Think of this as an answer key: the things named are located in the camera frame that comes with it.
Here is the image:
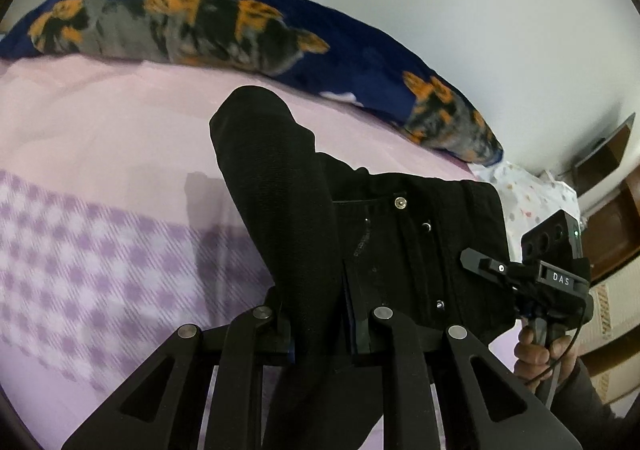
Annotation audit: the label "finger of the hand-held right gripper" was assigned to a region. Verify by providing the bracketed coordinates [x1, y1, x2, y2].
[460, 248, 540, 287]

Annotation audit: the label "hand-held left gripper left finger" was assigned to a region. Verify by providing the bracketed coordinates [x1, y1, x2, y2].
[60, 305, 293, 450]

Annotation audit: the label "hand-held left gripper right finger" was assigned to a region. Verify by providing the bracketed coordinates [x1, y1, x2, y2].
[350, 307, 583, 450]

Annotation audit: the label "black pants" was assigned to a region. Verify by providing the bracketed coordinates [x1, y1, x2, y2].
[209, 84, 518, 450]

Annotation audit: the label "person's right forearm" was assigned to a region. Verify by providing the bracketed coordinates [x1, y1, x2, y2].
[535, 357, 623, 450]

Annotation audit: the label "person's right hand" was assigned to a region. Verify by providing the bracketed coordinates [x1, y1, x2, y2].
[514, 325, 576, 388]

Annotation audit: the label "white dotted quilt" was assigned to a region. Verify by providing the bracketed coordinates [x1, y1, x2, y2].
[470, 160, 581, 251]

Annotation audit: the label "brown wooden cabinet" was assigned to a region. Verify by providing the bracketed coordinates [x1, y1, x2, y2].
[580, 172, 640, 281]

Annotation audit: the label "cream patterned cloth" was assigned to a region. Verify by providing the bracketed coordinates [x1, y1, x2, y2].
[587, 272, 640, 361]

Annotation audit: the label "pink purple checked bed sheet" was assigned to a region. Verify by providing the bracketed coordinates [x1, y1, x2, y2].
[0, 52, 531, 450]

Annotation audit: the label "blue dog print blanket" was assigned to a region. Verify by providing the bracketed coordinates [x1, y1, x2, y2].
[0, 0, 503, 165]

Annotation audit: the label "dark wall shelf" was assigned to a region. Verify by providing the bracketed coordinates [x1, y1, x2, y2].
[572, 112, 637, 195]

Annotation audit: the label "black cable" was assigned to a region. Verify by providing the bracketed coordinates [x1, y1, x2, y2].
[535, 317, 578, 408]

